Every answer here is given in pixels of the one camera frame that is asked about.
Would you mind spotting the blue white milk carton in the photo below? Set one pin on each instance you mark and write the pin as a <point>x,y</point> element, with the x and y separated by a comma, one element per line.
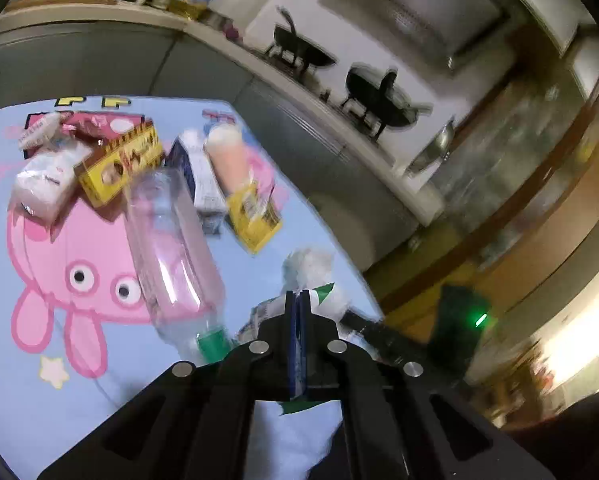
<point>194,170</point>

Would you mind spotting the clear plastic bottle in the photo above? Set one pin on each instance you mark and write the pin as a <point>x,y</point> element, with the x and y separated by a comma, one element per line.
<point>169,240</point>

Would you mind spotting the person's dark clothing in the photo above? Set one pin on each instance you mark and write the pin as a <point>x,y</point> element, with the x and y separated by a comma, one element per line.
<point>584,440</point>

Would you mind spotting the grey kitchen counter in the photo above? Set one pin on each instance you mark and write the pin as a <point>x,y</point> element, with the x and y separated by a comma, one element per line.
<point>104,65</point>

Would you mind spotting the red white snack packet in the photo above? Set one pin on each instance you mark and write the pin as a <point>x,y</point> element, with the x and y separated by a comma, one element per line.
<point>41,131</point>

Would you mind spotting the crumpled white tissue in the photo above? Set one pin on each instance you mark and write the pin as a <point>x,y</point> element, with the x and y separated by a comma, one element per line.
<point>309,265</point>

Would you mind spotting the wooden framed glass door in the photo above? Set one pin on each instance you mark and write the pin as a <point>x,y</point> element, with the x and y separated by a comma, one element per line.
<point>529,220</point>

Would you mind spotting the black frying pan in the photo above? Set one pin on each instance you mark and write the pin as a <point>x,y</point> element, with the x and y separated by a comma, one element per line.
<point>299,50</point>

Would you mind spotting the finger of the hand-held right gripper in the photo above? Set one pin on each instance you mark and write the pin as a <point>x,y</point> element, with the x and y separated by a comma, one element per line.
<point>384,337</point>

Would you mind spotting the yellow printed packet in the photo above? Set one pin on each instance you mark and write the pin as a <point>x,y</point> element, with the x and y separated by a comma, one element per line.
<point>254,225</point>

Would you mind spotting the black wok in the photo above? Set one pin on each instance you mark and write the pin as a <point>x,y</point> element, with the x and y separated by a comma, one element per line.
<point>379,97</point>

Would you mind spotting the steel range hood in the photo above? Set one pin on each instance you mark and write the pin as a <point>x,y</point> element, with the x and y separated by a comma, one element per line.
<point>419,5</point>

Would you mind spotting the yellow brown cardboard box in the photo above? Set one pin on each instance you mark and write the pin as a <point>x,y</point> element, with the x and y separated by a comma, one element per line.
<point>114,160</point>

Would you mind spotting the green white plastic wrapper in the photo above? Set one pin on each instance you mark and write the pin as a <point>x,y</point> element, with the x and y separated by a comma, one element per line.
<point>327,292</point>

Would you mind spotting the cartoon pig printed tablecloth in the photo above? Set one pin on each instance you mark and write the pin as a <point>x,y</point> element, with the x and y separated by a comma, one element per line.
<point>29,385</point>

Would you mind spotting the white tissue pack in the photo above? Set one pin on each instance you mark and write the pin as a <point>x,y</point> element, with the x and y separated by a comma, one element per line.
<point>44,180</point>

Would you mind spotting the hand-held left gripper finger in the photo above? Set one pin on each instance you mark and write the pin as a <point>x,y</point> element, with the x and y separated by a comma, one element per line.
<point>293,345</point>
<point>304,350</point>

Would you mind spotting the steel pot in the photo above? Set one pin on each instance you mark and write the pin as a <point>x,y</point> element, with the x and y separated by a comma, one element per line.
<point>434,150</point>

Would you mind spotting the pink paper cup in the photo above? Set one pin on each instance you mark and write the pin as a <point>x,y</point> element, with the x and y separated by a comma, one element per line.
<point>229,160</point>

